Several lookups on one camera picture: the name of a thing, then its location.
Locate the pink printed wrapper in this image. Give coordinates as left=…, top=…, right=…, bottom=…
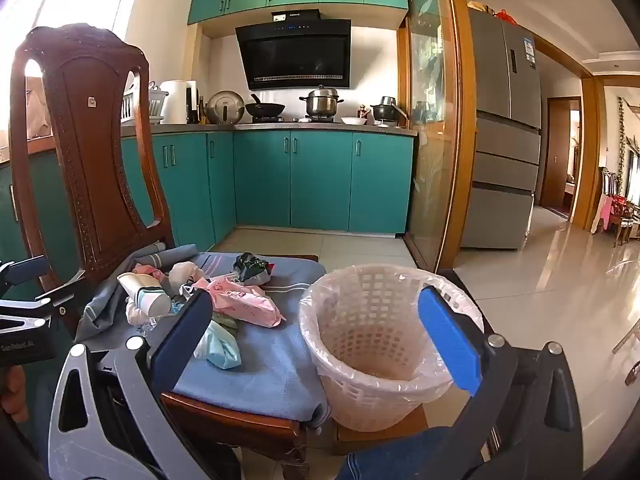
left=194, top=277, right=287, bottom=329

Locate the wood framed glass door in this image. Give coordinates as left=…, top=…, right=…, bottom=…
left=397, top=0, right=476, bottom=273

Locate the white electric kettle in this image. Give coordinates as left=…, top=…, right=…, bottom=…
left=160, top=80, right=198, bottom=125

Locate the wooden stool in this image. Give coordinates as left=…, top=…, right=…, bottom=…
left=332, top=402, right=431, bottom=456

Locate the grey kitchen countertop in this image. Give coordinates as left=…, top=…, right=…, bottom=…
left=120, top=121, right=418, bottom=137

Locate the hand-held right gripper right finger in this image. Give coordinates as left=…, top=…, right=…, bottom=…
left=417, top=285, right=585, bottom=480

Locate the white dish rack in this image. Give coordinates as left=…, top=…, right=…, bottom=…
left=120, top=70, right=168, bottom=126

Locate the gas stove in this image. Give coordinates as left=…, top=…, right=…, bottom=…
left=250, top=114, right=343, bottom=125

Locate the black wok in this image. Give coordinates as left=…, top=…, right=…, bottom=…
left=244, top=94, right=286, bottom=118

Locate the dark green packet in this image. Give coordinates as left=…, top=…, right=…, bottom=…
left=234, top=252, right=273, bottom=283

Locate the steel pan lid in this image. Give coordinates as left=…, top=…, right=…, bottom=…
left=206, top=91, right=246, bottom=125

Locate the artificial vine garland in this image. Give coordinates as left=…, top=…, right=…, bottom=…
left=617, top=97, right=629, bottom=196

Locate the person's left hand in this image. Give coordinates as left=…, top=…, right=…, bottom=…
left=0, top=365, right=30, bottom=423

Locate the silver refrigerator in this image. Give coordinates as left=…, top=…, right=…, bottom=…
left=460, top=7, right=543, bottom=251

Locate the person's blue jeans leg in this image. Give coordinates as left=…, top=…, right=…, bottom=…
left=340, top=427, right=453, bottom=480

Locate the teal base cabinet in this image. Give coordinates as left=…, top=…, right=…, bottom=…
left=0, top=130, right=416, bottom=301

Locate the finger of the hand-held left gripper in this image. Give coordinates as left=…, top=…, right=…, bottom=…
left=27, top=271, right=90, bottom=321
left=0, top=256, right=52, bottom=291

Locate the steel stockpot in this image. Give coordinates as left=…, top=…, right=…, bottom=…
left=299, top=86, right=346, bottom=117

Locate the white plastic bag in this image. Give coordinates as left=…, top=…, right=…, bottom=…
left=167, top=260, right=206, bottom=293

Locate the clear plastic bin liner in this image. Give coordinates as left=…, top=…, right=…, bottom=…
left=299, top=262, right=485, bottom=406

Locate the blue paper towel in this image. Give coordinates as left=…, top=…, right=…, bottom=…
left=194, top=319, right=242, bottom=371

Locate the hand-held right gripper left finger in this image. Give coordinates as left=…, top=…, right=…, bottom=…
left=47, top=289, right=216, bottom=480

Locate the black pot with lid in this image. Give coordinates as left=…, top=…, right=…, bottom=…
left=370, top=96, right=401, bottom=122

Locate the brown wooden door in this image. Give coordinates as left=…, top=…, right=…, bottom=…
left=540, top=96, right=583, bottom=211

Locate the pink plastic wastebasket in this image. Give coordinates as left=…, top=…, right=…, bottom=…
left=299, top=262, right=485, bottom=433

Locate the black range hood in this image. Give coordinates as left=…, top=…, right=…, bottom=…
left=235, top=10, right=352, bottom=92

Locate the pink cloth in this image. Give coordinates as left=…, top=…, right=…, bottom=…
left=594, top=194, right=617, bottom=235

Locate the wooden chair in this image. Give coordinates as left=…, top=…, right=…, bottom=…
left=9, top=22, right=321, bottom=466

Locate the pink packet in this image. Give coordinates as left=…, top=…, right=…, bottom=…
left=132, top=262, right=167, bottom=282

